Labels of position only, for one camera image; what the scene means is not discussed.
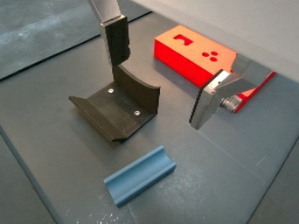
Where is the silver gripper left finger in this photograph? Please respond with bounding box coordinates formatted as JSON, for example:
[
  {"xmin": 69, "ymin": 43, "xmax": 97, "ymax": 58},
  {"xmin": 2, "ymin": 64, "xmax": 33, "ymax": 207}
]
[{"xmin": 88, "ymin": 0, "xmax": 130, "ymax": 67}]

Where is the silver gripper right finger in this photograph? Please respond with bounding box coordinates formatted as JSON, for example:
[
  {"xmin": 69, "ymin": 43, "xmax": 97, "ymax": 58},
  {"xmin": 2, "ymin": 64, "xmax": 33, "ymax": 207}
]
[{"xmin": 189, "ymin": 54, "xmax": 271, "ymax": 130}]

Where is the blue arch object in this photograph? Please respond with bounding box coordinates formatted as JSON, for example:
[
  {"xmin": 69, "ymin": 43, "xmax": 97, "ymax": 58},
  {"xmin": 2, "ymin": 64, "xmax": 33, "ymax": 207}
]
[{"xmin": 104, "ymin": 146, "xmax": 176, "ymax": 207}]

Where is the black fixture cradle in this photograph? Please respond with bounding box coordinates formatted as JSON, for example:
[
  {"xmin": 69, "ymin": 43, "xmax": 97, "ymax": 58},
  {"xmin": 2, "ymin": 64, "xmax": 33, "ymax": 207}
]
[{"xmin": 69, "ymin": 66, "xmax": 160, "ymax": 142}]

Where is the red shape sorter box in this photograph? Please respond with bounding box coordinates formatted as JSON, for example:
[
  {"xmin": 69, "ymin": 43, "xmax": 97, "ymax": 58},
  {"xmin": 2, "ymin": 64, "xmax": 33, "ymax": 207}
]
[{"xmin": 153, "ymin": 24, "xmax": 276, "ymax": 114}]

